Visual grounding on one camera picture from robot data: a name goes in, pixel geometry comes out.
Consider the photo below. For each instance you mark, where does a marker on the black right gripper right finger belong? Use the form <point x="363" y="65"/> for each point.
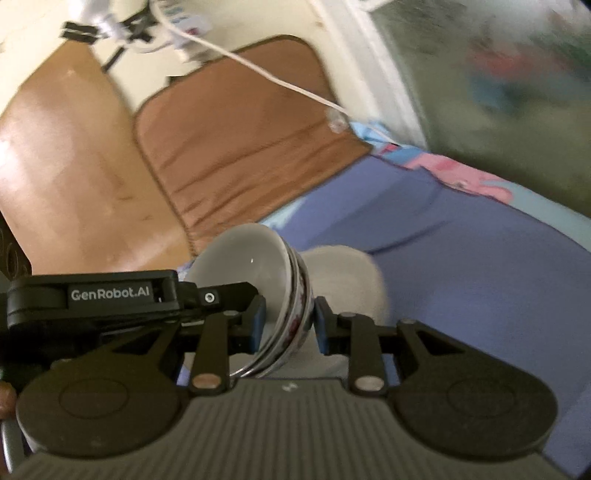
<point x="355" y="336"/>

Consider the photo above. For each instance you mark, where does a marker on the blue vintage tablecloth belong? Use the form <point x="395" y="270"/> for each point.
<point x="471" y="266"/>

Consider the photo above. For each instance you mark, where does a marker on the white floral bowl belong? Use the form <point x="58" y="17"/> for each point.
<point x="263" y="355"/>
<point x="298" y="323"/>
<point x="255" y="254"/>

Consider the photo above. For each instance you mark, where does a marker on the white power strip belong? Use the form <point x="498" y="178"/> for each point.
<point x="156" y="26"/>

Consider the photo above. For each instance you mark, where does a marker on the pink blue patterned cloth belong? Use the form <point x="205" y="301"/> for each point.
<point x="475" y="182"/>

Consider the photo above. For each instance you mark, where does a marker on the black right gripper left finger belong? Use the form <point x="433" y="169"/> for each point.
<point x="223" y="335"/>

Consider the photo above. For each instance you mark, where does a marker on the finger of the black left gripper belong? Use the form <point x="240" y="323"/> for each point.
<point x="199" y="302"/>

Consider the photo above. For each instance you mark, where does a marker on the white floral oval plate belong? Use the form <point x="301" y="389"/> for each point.
<point x="351" y="281"/>

